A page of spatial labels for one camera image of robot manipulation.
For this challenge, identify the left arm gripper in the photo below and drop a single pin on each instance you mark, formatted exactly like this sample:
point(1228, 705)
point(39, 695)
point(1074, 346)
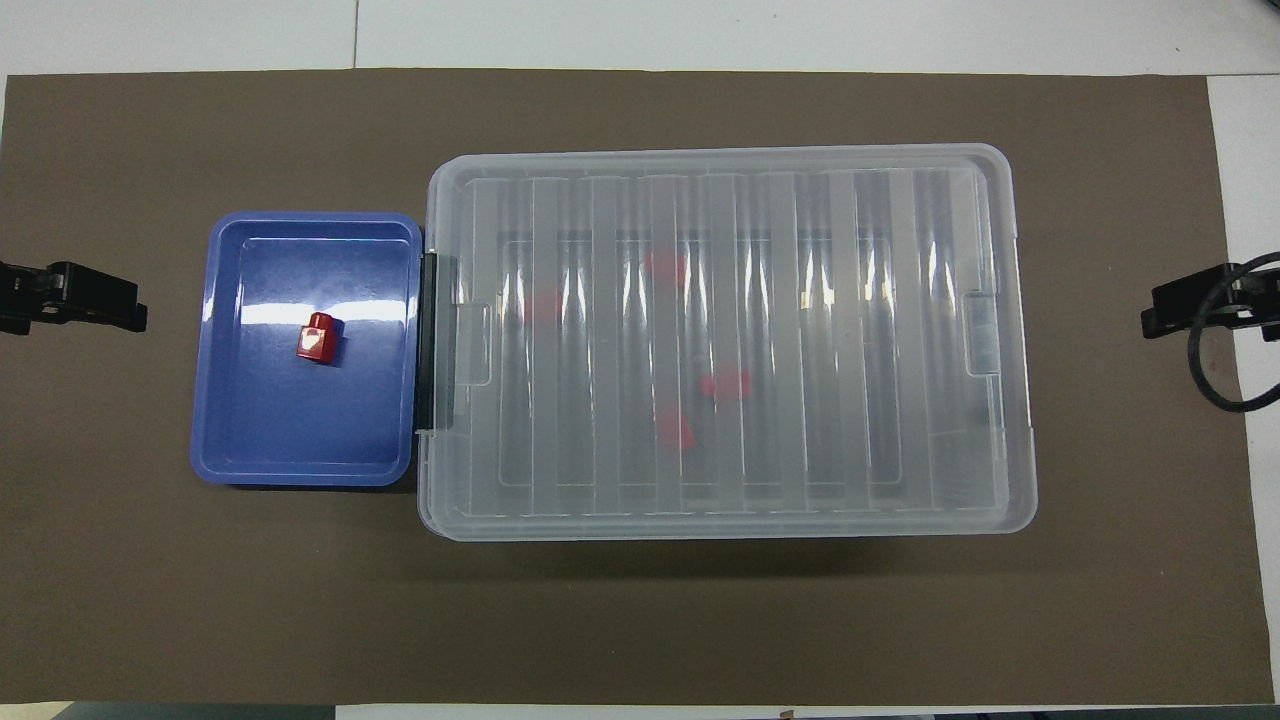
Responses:
point(20, 295)

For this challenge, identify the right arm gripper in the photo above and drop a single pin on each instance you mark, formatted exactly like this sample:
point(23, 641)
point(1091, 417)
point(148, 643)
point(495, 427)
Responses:
point(1262, 300)

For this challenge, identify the red toy block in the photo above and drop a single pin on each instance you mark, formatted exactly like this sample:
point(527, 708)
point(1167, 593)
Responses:
point(318, 340)
point(545, 306)
point(666, 268)
point(725, 384)
point(677, 430)

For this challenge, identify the clear ribbed box lid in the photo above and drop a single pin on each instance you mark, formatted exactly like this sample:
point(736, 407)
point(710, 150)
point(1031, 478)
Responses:
point(760, 200)

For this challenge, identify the blue plastic tray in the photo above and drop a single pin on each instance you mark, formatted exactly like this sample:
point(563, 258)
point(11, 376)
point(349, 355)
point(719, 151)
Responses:
point(300, 420)

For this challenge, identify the black box latch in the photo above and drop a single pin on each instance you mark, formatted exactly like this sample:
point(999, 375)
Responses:
point(430, 340)

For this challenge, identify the clear plastic storage box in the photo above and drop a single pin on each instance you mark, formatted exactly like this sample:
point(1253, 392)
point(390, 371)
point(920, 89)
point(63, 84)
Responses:
point(432, 480)

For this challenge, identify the brown table mat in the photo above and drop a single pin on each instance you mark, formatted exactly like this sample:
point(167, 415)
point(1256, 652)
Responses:
point(700, 620)

